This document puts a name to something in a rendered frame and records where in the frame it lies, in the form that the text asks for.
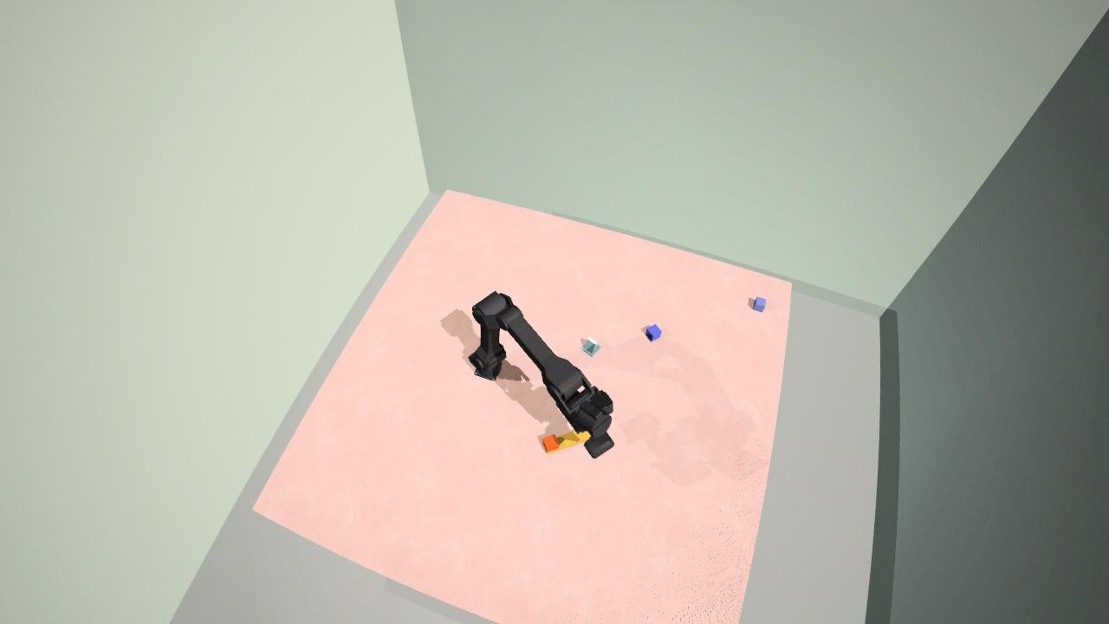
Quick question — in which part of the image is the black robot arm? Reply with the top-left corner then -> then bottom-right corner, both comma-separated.
468,291 -> 613,438

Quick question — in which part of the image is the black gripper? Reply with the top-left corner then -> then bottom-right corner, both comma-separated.
564,416 -> 614,458

